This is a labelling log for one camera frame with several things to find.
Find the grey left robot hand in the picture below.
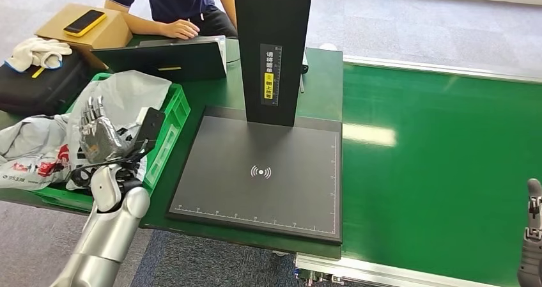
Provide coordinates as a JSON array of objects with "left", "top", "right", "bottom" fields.
[{"left": 78, "top": 95, "right": 128, "bottom": 164}]

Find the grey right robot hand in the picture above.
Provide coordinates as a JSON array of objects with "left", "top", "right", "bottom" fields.
[{"left": 517, "top": 178, "right": 542, "bottom": 287}]

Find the small grey courier package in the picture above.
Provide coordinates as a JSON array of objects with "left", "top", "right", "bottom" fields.
[{"left": 65, "top": 70, "right": 174, "bottom": 190}]

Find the large grey courier package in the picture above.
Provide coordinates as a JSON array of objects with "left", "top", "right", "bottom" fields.
[{"left": 0, "top": 114, "right": 74, "bottom": 192}]

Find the brown cardboard box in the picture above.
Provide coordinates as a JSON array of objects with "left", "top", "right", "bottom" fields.
[{"left": 35, "top": 3, "right": 134, "bottom": 70}]

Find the black inbound scanner machine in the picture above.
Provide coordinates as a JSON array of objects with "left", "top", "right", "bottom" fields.
[{"left": 166, "top": 0, "right": 343, "bottom": 244}]

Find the green plastic crate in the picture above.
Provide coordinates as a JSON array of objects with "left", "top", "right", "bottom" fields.
[{"left": 33, "top": 72, "right": 191, "bottom": 213}]

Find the black hard case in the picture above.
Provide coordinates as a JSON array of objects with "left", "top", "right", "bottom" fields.
[{"left": 0, "top": 50, "right": 89, "bottom": 118}]

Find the white glove blue cuff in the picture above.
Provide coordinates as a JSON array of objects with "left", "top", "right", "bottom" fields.
[
  {"left": 4, "top": 37, "right": 74, "bottom": 74},
  {"left": 38, "top": 50, "right": 65, "bottom": 71}
]

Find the dark laptop computer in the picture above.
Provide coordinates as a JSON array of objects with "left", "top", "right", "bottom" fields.
[{"left": 91, "top": 36, "right": 228, "bottom": 84}]

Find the yellow cased smartphone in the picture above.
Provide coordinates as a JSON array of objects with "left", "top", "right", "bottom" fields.
[{"left": 62, "top": 8, "right": 107, "bottom": 38}]

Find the person's right hand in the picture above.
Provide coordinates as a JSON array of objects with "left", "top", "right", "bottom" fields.
[{"left": 162, "top": 19, "right": 201, "bottom": 40}]

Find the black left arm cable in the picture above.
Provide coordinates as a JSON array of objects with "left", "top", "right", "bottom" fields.
[{"left": 70, "top": 139, "right": 155, "bottom": 185}]

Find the left wrist camera pale box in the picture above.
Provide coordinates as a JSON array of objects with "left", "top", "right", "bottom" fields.
[{"left": 127, "top": 107, "right": 167, "bottom": 159}]

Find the aluminium conveyor side rail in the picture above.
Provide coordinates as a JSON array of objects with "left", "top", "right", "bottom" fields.
[
  {"left": 294, "top": 253, "right": 500, "bottom": 287},
  {"left": 342, "top": 54, "right": 542, "bottom": 85}
]

